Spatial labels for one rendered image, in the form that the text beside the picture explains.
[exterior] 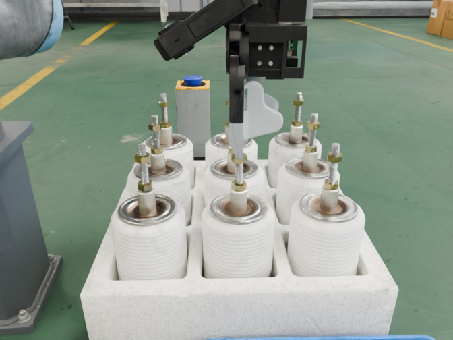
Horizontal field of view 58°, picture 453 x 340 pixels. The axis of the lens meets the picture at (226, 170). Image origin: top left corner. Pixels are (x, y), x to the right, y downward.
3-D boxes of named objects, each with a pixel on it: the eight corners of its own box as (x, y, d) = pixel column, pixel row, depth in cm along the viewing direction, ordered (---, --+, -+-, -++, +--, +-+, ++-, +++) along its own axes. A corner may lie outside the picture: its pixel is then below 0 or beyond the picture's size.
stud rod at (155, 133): (160, 160, 64) (156, 114, 60) (162, 162, 63) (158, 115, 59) (154, 161, 63) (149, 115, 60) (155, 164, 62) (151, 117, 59)
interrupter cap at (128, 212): (121, 233, 49) (120, 228, 48) (115, 202, 55) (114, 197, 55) (183, 222, 51) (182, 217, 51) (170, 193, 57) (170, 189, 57)
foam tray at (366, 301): (99, 394, 57) (79, 295, 49) (142, 233, 92) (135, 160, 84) (376, 386, 58) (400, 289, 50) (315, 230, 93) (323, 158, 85)
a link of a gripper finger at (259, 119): (282, 166, 45) (286, 81, 42) (228, 166, 45) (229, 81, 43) (279, 159, 48) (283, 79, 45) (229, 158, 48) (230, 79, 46)
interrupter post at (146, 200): (139, 218, 52) (137, 195, 50) (137, 208, 54) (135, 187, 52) (158, 214, 52) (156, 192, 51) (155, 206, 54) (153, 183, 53)
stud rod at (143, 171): (143, 197, 53) (137, 142, 49) (151, 197, 53) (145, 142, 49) (141, 200, 52) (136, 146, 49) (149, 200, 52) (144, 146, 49)
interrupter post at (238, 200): (251, 212, 53) (251, 189, 52) (236, 217, 52) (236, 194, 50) (240, 204, 55) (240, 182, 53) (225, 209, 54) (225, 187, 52)
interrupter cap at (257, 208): (279, 214, 53) (280, 210, 52) (231, 233, 49) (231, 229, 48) (244, 191, 58) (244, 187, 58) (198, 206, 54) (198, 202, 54)
